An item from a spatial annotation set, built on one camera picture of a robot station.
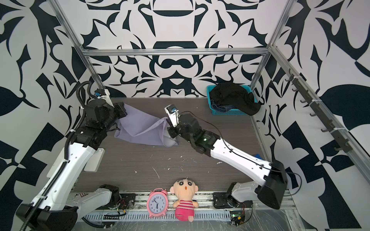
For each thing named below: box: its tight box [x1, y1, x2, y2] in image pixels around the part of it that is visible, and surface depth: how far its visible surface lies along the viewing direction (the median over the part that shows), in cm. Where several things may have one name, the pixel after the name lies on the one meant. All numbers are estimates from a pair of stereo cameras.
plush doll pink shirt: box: [169, 177, 199, 223], surface depth 71 cm
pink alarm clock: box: [146, 188, 169, 219], surface depth 73 cm
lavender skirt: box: [114, 103, 179, 147], surface depth 77 cm
